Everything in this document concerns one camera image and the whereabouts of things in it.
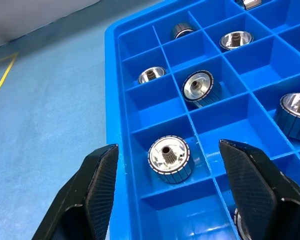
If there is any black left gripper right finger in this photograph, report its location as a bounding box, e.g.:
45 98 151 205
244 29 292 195
218 138 300 240

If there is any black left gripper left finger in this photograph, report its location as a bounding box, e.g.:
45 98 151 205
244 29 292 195
31 143 120 240

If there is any blue compartment tray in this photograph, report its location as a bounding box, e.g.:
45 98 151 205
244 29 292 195
104 0 300 240

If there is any yellow tape marking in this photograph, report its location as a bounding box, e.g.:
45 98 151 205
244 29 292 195
0 51 19 95

